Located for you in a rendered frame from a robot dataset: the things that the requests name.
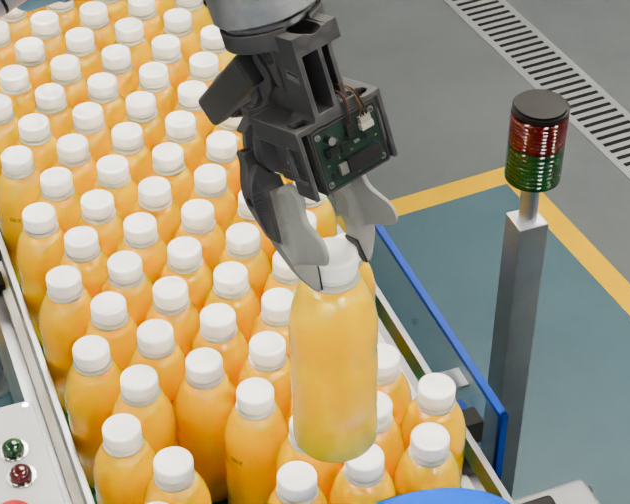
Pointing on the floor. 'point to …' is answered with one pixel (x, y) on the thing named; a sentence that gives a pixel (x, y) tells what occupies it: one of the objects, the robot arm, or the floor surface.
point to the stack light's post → (516, 326)
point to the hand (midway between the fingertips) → (332, 257)
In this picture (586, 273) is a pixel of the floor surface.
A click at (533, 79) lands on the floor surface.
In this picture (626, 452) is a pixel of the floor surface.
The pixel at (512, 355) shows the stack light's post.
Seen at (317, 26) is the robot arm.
